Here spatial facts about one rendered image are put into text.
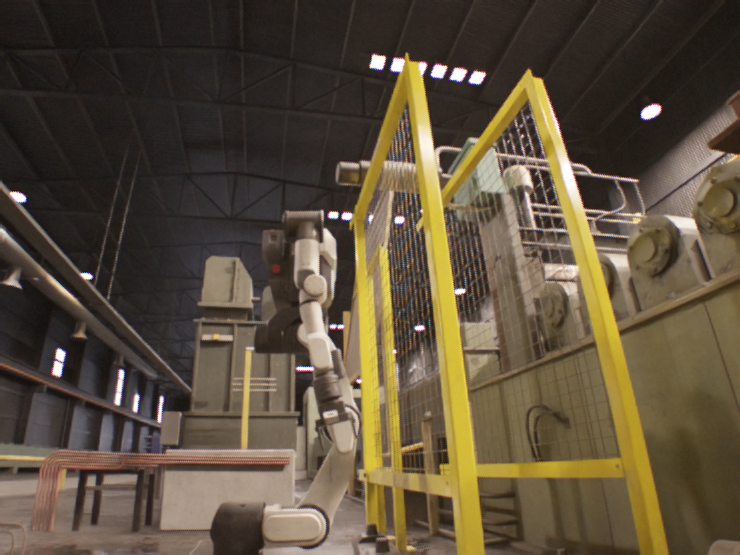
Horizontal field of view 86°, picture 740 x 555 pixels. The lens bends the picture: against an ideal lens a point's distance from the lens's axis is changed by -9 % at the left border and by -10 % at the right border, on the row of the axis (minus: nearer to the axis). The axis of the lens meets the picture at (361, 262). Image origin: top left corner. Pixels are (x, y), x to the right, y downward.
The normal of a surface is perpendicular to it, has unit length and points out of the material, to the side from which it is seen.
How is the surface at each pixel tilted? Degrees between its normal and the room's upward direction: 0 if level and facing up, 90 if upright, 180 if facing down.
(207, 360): 90
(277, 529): 90
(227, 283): 90
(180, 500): 90
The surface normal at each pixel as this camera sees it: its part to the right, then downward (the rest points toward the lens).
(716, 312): -0.98, -0.05
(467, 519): 0.18, -0.42
